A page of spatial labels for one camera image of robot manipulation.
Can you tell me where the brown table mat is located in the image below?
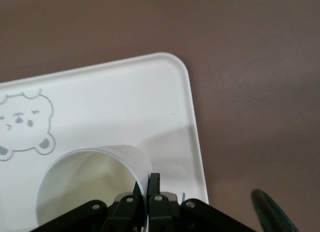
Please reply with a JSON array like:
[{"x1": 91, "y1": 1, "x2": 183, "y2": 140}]
[{"x1": 0, "y1": 0, "x2": 320, "y2": 232}]

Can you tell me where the cream bear print tray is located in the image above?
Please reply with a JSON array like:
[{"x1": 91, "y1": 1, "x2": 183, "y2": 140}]
[{"x1": 0, "y1": 51, "x2": 210, "y2": 232}]

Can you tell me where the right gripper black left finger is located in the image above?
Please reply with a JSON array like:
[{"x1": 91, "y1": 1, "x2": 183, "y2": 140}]
[{"x1": 29, "y1": 179, "x2": 149, "y2": 232}]

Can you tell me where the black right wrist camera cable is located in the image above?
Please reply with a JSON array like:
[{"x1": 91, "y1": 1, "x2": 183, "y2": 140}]
[{"x1": 250, "y1": 188, "x2": 301, "y2": 232}]

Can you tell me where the white IKEA cup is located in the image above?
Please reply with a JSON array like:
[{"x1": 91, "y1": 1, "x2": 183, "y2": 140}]
[{"x1": 35, "y1": 144, "x2": 155, "y2": 232}]

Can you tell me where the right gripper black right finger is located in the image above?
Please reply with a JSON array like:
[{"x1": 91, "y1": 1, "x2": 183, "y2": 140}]
[{"x1": 146, "y1": 172, "x2": 254, "y2": 232}]

